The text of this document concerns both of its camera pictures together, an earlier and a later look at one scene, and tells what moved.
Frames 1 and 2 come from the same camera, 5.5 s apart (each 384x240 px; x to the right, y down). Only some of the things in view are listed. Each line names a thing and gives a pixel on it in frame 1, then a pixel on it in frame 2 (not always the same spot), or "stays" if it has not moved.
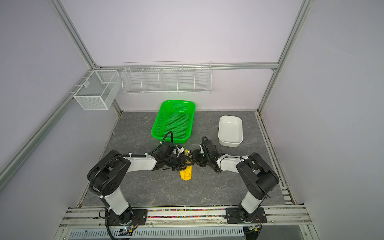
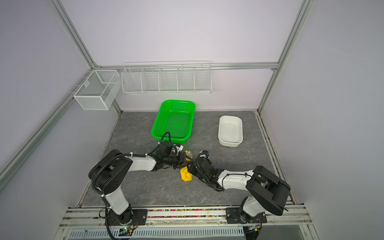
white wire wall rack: (167, 77) stays
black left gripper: (182, 163) stays
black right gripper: (195, 157) → (192, 168)
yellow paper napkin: (187, 174) stays
